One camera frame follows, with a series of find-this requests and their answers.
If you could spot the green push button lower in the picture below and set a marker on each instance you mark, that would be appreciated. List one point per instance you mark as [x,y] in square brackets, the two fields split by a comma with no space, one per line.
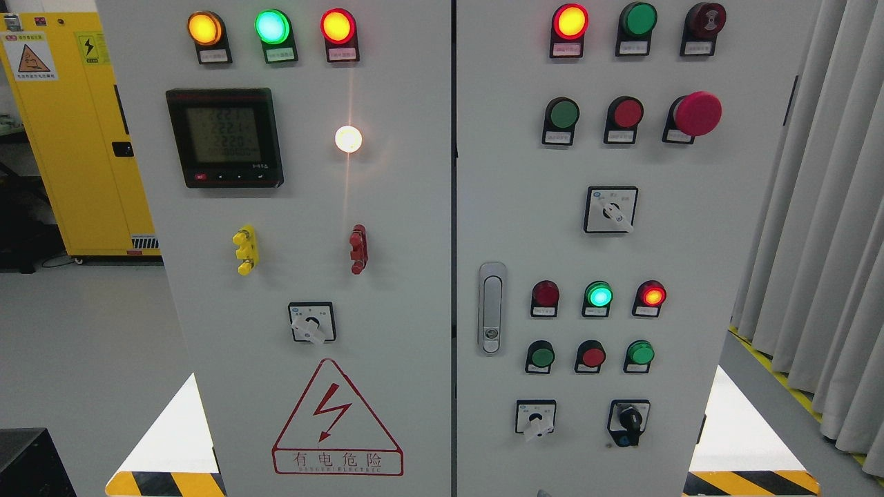
[539,357]

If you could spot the green push button upper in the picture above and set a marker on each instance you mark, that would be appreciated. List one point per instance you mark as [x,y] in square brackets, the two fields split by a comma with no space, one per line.
[560,119]

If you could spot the red push button lower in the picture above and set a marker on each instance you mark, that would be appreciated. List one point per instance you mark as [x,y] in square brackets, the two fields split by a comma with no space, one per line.
[590,356]

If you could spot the red push button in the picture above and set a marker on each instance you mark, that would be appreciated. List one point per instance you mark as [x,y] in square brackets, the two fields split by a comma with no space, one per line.
[590,356]
[622,119]

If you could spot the bright green push button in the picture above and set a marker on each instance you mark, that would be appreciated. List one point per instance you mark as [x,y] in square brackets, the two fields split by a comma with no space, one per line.
[638,357]

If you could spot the red push button upper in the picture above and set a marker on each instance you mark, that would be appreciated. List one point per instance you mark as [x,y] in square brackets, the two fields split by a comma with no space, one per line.
[622,119]

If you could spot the red emergency stop button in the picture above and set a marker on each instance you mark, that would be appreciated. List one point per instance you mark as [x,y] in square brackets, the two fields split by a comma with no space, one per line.
[691,116]

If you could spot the red terminal connector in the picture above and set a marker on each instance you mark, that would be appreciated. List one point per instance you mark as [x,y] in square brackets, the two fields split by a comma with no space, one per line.
[358,253]

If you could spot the dark red indicator light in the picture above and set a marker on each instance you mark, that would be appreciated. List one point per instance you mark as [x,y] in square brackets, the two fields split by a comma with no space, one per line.
[545,300]

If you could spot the white lit indicator light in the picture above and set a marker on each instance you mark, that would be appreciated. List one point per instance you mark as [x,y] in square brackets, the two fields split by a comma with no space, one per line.
[348,139]

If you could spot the lit green indicator light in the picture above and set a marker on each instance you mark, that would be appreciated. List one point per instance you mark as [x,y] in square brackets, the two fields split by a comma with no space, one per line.
[597,300]

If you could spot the left grey cabinet door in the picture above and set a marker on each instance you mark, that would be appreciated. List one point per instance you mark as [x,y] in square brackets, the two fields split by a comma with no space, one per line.
[393,320]

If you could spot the grey cabinet door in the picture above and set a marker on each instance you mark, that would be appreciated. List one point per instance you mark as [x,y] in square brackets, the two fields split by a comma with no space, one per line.
[522,204]
[393,320]

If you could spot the right grey cabinet door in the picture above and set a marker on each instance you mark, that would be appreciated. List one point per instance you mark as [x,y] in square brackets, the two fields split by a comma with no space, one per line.
[522,204]

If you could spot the yellow terminal connector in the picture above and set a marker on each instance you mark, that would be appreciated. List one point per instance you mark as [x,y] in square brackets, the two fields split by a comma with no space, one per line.
[246,241]

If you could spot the lit red indicator light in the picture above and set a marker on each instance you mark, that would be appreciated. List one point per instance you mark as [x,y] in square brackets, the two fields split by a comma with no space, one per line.
[649,299]

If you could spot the red electrical hazard sticker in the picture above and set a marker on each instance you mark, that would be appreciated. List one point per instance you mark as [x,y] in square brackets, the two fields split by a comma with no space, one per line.
[333,431]

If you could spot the black digital power meter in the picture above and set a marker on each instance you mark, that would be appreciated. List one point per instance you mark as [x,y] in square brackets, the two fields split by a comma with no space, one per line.
[226,137]

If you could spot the red indicator light top left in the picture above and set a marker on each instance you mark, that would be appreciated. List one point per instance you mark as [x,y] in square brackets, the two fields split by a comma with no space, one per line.
[339,30]

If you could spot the red indicator light top right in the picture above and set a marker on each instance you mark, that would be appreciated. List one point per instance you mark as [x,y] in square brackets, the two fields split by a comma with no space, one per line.
[567,29]

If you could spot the green indicator light top left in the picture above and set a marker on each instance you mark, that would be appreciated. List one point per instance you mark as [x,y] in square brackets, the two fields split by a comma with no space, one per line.
[273,28]

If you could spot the green indicator light top right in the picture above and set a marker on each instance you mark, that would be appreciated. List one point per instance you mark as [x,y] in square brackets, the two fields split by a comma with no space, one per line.
[635,29]

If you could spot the yellow indicator light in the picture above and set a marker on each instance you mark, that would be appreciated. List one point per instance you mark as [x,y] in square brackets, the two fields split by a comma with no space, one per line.
[207,30]

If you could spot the grey curtain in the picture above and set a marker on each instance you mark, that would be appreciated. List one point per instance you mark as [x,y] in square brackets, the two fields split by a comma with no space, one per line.
[811,298]

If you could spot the yellow safety cabinet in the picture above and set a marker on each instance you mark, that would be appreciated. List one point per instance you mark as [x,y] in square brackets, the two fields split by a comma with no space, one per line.
[61,76]

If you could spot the black box bottom left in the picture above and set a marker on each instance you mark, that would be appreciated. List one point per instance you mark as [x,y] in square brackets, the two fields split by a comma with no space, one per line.
[30,465]

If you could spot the silver door handle lock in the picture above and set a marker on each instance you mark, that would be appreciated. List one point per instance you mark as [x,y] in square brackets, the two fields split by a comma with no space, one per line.
[491,292]

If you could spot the left door selector switch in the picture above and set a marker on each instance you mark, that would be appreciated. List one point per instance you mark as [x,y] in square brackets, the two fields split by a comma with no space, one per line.
[312,322]

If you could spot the upper right selector switch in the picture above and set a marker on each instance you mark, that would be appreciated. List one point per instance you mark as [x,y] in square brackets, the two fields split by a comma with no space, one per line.
[610,210]

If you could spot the lower white selector switch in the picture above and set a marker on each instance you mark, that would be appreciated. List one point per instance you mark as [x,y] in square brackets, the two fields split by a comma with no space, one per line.
[535,418]

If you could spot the black knob selector switch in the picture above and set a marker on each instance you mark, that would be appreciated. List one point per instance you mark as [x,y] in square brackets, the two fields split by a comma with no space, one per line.
[627,421]

